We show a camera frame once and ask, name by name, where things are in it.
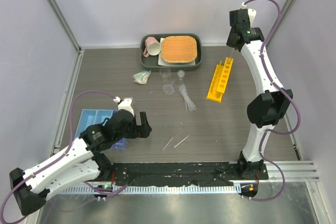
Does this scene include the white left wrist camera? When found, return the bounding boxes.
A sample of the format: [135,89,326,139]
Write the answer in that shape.
[113,97,134,116]

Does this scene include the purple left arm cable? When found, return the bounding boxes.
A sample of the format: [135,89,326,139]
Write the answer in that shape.
[0,90,119,224]

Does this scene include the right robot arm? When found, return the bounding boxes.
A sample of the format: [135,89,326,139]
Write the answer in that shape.
[226,8,293,179]

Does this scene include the bundle of plastic pipettes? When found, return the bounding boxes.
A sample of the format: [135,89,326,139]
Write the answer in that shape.
[177,84,197,111]

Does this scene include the pink ceramic mug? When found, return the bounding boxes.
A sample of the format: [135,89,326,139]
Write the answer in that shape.
[143,36,161,58]

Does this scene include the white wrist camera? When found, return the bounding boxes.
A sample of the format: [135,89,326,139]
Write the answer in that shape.
[113,97,134,116]
[240,2,257,26]

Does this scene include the white slotted cable duct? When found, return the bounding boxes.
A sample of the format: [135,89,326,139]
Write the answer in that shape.
[57,184,241,195]

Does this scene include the clear plastic funnel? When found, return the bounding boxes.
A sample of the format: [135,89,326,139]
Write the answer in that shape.
[162,79,175,95]

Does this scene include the dark green plastic tray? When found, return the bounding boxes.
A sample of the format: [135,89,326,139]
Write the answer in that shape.
[140,33,202,71]

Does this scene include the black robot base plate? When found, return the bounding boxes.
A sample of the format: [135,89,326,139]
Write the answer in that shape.
[81,161,269,187]

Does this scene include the clear glass beaker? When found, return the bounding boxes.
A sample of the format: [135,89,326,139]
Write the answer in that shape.
[160,67,171,82]

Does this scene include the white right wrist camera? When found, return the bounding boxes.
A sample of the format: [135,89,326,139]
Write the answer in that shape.
[240,2,257,26]

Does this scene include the clear glass test tube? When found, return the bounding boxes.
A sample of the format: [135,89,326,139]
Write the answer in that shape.
[228,48,235,64]
[173,135,189,148]
[162,126,181,151]

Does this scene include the orange woven basket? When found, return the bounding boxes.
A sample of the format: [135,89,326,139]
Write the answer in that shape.
[161,36,198,63]

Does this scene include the crumpled plastic glove packet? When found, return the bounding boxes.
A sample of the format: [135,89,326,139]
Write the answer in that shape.
[132,70,151,85]

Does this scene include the yellow test tube rack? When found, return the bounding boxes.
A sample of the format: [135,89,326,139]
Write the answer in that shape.
[206,57,234,103]

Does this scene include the clear glass stoppered bottle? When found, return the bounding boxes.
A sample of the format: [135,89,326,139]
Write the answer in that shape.
[177,70,185,80]

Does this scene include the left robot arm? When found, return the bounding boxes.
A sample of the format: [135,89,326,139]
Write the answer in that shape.
[9,110,152,216]

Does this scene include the blue three-compartment organizer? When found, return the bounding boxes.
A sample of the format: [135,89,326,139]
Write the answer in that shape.
[75,109,117,138]

